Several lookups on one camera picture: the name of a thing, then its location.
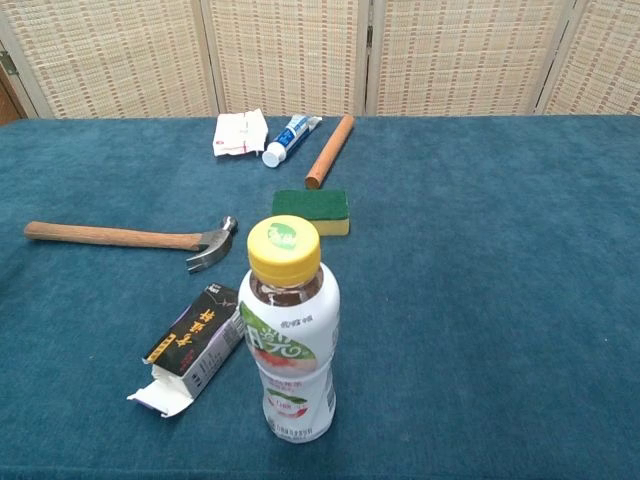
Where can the green yellow scrubbing sponge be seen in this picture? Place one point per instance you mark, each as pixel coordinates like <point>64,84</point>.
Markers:
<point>310,204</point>

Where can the round wooden rod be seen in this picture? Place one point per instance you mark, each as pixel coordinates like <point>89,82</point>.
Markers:
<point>330,152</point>

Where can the blue white toothpaste tube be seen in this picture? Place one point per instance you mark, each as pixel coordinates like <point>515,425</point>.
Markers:
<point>290,137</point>

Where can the white drink bottle yellow cap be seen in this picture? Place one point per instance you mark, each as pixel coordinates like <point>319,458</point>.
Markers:
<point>290,350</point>

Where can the white crumpled paper packet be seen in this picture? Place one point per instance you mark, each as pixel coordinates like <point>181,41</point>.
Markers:
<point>237,132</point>

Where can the black open carton box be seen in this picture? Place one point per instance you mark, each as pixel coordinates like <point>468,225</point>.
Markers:
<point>195,340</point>

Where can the blue table carpet cloth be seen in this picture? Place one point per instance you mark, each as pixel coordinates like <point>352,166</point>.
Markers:
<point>475,300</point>

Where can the woven bamboo screen panel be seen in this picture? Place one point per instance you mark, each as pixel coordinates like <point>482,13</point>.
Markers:
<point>600,60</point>
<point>285,55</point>
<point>115,55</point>
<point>465,55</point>

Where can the brown wooden door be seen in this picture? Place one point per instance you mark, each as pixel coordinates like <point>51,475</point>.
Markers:
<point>7,102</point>

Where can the metal door hinge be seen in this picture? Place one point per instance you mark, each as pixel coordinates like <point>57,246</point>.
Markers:
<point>7,62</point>

